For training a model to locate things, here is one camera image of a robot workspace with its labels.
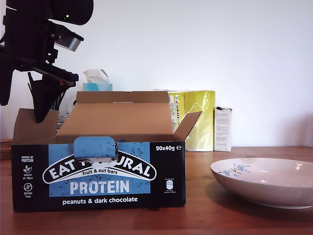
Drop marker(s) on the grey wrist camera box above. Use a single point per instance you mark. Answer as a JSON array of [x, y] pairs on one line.
[[71, 44]]

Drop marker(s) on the black blue snackbar carton box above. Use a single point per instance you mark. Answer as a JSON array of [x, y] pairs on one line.
[[97, 186]]

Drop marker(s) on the white plate with blue flowers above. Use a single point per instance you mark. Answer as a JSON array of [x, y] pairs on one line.
[[264, 181]]

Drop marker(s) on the yellow paper towel pack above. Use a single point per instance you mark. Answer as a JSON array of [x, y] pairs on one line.
[[200, 122]]

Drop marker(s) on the teal tissue box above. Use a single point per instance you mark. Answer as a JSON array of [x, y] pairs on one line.
[[97, 87]]

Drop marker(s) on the round cork coaster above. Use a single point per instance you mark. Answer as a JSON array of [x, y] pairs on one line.
[[6, 140], [6, 144]]

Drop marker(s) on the tall white printed carton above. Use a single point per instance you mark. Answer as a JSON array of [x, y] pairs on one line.
[[222, 129]]

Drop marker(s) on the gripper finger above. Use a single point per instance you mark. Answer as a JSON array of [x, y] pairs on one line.
[[40, 102], [3, 88]]

